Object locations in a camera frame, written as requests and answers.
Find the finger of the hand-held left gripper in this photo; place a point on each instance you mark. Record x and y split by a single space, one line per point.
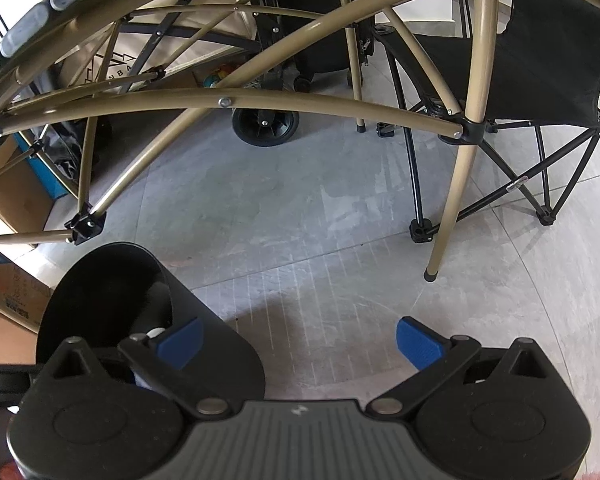
141 382

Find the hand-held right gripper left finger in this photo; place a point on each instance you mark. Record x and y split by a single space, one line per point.
182 342

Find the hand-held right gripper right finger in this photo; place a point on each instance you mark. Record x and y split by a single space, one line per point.
420 342

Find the black trash bin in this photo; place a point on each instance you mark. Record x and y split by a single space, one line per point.
220 355

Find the large cardboard box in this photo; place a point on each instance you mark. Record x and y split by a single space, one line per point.
10 210

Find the beige folding wagon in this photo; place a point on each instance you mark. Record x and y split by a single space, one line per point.
265 125

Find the olive folding table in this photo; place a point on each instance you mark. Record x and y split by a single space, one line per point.
280 103

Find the black folding chair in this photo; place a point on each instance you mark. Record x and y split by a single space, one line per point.
540 60

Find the black suitcase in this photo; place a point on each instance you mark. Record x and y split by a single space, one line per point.
320 20

